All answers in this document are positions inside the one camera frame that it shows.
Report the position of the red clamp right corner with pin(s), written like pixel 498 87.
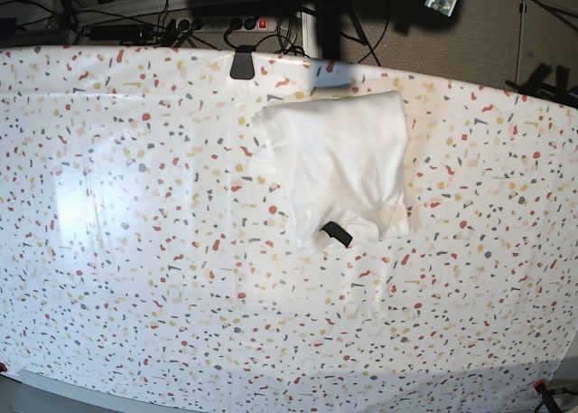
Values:
pixel 540 388

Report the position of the black camera stand pole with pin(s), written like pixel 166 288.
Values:
pixel 328 28

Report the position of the black table clamp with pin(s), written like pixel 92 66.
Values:
pixel 242 67

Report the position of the black power adapter brick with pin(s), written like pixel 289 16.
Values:
pixel 122 32

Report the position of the white power strip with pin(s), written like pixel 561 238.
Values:
pixel 221 24

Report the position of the white printed T-shirt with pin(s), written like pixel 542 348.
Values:
pixel 339 163

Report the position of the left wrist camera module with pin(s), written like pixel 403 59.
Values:
pixel 444 7

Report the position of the terrazzo pattern tablecloth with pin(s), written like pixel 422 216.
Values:
pixel 148 249

